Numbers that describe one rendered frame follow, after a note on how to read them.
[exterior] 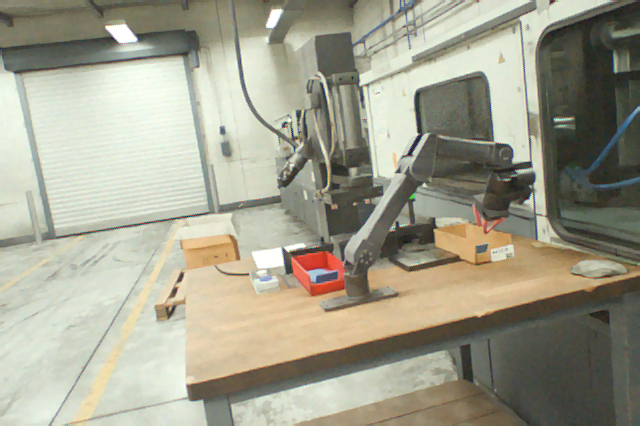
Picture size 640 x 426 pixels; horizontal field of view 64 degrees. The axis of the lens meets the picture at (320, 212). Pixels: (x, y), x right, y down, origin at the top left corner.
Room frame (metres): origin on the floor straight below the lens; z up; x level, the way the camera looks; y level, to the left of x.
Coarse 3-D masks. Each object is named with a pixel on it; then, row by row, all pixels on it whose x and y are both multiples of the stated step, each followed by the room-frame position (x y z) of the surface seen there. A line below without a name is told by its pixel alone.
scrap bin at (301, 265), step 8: (304, 256) 1.61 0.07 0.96; (312, 256) 1.62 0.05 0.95; (320, 256) 1.62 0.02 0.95; (328, 256) 1.60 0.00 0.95; (296, 264) 1.52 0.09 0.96; (304, 264) 1.61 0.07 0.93; (312, 264) 1.62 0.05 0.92; (320, 264) 1.62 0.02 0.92; (328, 264) 1.62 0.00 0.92; (336, 264) 1.52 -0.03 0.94; (296, 272) 1.55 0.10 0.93; (304, 272) 1.42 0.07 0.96; (344, 272) 1.44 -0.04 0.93; (304, 280) 1.43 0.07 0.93; (336, 280) 1.38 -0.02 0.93; (344, 280) 1.39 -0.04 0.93; (312, 288) 1.37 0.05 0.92; (320, 288) 1.37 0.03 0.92; (328, 288) 1.38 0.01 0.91; (336, 288) 1.38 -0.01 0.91; (344, 288) 1.39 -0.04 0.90
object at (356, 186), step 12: (348, 168) 1.70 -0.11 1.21; (336, 180) 1.79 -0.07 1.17; (348, 180) 1.65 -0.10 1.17; (360, 180) 1.65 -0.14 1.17; (372, 180) 1.66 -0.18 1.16; (324, 192) 1.71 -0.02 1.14; (336, 192) 1.65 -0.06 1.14; (348, 192) 1.65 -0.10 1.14; (360, 192) 1.66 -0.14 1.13; (372, 192) 1.67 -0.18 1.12; (336, 204) 1.72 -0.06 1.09
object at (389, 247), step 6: (390, 234) 1.68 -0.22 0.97; (390, 240) 1.68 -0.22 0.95; (396, 240) 1.68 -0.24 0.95; (336, 246) 1.67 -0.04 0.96; (342, 246) 1.64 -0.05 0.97; (384, 246) 1.67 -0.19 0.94; (390, 246) 1.68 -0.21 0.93; (396, 246) 1.68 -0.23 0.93; (336, 252) 1.68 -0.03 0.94; (342, 252) 1.64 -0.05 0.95; (384, 252) 1.67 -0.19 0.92; (390, 252) 1.67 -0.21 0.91; (396, 252) 1.68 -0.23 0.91; (342, 258) 1.64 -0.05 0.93
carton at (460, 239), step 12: (444, 228) 1.69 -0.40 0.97; (456, 228) 1.70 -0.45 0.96; (468, 228) 1.69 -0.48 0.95; (480, 228) 1.62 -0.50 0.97; (444, 240) 1.62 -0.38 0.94; (456, 240) 1.54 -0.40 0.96; (468, 240) 1.47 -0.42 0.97; (480, 240) 1.62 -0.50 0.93; (492, 240) 1.55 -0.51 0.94; (504, 240) 1.49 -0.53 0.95; (456, 252) 1.55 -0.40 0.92; (468, 252) 1.48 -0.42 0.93; (492, 252) 1.45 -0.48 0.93; (504, 252) 1.46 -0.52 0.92; (480, 264) 1.45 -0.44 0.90
